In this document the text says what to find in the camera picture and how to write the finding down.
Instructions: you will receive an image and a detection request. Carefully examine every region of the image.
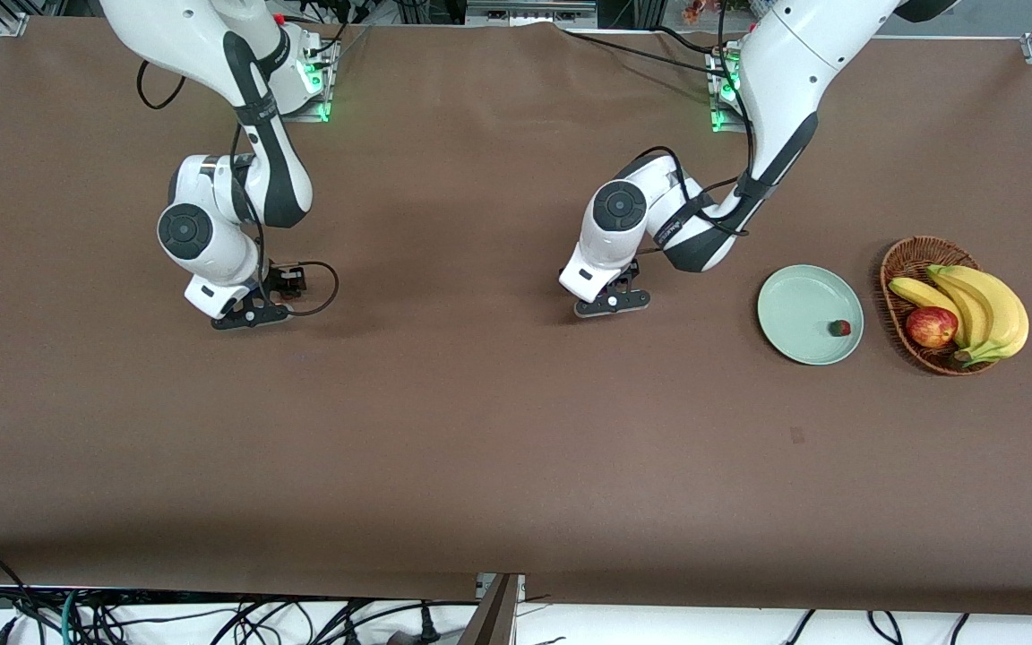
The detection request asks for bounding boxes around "brown table cover sheet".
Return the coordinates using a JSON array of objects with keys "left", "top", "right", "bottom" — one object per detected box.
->
[{"left": 0, "top": 16, "right": 1032, "bottom": 617}]

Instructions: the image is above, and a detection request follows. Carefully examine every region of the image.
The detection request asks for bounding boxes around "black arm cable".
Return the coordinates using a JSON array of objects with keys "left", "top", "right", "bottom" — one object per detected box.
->
[
  {"left": 136, "top": 27, "right": 340, "bottom": 317},
  {"left": 632, "top": 0, "right": 759, "bottom": 261}
]

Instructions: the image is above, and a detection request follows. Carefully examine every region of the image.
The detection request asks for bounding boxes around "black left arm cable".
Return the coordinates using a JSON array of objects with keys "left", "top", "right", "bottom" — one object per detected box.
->
[{"left": 632, "top": 0, "right": 759, "bottom": 261}]

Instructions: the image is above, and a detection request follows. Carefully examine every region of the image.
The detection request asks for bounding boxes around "brown wicker basket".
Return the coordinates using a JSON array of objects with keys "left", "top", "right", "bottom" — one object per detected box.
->
[{"left": 880, "top": 236, "right": 1002, "bottom": 377}]

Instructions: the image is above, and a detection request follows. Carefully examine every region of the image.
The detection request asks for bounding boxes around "pale green round plate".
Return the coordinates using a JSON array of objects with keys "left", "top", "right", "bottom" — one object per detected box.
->
[{"left": 756, "top": 264, "right": 865, "bottom": 366}]

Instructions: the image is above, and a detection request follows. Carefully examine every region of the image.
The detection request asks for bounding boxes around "black cable across table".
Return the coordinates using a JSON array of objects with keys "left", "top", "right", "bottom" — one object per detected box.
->
[
  {"left": 650, "top": 25, "right": 723, "bottom": 56},
  {"left": 561, "top": 30, "right": 732, "bottom": 80}
]

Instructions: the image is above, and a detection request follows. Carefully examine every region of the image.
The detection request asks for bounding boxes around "red yellow apple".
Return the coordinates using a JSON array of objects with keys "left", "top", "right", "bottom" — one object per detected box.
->
[{"left": 905, "top": 305, "right": 959, "bottom": 349}]

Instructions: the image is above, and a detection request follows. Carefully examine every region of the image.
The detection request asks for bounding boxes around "yellow banana bunch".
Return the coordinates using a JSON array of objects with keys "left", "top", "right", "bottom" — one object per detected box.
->
[{"left": 889, "top": 264, "right": 1030, "bottom": 368}]

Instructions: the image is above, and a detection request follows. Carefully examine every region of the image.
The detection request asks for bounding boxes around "brown metal post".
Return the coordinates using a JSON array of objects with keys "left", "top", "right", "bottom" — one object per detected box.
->
[{"left": 458, "top": 573, "right": 526, "bottom": 645}]

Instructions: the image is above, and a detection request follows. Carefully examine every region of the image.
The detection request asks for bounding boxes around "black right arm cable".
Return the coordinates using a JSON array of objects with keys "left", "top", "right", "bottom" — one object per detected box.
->
[{"left": 136, "top": 27, "right": 340, "bottom": 317}]

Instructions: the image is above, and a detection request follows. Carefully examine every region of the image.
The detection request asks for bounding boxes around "grey background equipment box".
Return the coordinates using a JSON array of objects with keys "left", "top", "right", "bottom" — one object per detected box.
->
[{"left": 465, "top": 0, "right": 599, "bottom": 28}]

